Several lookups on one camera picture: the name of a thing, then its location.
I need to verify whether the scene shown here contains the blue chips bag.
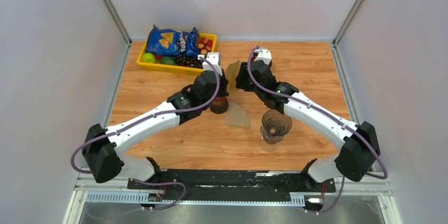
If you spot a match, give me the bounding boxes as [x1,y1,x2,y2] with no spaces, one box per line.
[145,25,200,57]

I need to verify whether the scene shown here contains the paper filter on table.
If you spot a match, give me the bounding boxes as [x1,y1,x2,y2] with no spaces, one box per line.
[224,102,250,128]

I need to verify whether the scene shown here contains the green lime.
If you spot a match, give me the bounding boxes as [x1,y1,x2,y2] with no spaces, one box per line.
[141,52,157,63]

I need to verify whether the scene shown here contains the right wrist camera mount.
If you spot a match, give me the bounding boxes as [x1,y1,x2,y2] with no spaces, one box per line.
[253,48,272,65]

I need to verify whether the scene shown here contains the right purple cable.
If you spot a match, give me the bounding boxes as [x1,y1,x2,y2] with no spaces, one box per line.
[246,45,388,214]

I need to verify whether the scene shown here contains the green avocado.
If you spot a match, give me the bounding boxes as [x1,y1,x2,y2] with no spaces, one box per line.
[159,56,176,66]

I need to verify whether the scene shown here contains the purple cable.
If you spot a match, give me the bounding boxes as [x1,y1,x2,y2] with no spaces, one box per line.
[70,54,221,211]
[246,45,388,214]

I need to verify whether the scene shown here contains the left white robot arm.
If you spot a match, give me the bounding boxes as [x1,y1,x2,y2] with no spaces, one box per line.
[81,69,228,189]

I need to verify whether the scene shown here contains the yellow plastic bin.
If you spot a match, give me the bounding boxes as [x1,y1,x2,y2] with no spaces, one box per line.
[136,41,203,76]

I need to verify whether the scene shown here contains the red rimmed glass server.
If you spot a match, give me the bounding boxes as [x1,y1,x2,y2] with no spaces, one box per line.
[209,97,229,114]

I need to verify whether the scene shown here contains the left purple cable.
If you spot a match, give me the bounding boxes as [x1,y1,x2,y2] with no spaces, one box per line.
[70,54,221,211]

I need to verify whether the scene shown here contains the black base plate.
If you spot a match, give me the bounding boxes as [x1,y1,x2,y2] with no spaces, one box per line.
[127,169,336,206]

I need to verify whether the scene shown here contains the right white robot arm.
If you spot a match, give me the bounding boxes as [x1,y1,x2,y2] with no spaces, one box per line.
[236,60,380,191]

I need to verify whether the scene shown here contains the paper coffee filter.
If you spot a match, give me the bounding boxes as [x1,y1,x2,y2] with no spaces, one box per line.
[225,60,241,95]

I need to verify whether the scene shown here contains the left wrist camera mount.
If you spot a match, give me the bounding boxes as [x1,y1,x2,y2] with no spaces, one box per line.
[198,52,222,76]

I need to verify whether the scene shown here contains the red apples pile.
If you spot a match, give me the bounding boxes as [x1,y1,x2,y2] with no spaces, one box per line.
[197,37,214,55]

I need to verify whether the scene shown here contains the clear glass dripper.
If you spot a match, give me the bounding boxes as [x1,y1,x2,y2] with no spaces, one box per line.
[260,109,292,144]

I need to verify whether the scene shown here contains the brown amber dripper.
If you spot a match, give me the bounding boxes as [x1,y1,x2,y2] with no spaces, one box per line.
[250,53,273,68]

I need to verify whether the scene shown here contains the dark grape bunch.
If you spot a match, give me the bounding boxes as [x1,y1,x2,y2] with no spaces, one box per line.
[174,54,203,69]

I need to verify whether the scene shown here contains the aluminium frame rail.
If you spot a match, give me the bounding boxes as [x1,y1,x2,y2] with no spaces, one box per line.
[63,169,402,223]

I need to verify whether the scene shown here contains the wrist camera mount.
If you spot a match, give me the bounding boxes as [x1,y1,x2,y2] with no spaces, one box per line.
[253,48,272,65]
[198,52,222,76]

